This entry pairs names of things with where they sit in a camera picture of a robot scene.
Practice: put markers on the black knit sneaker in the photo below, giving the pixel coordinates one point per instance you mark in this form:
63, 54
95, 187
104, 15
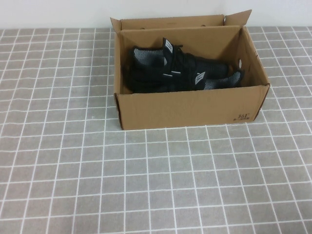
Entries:
219, 81
151, 65

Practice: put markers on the brown cardboard shoe box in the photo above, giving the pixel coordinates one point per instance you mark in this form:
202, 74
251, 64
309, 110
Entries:
182, 109

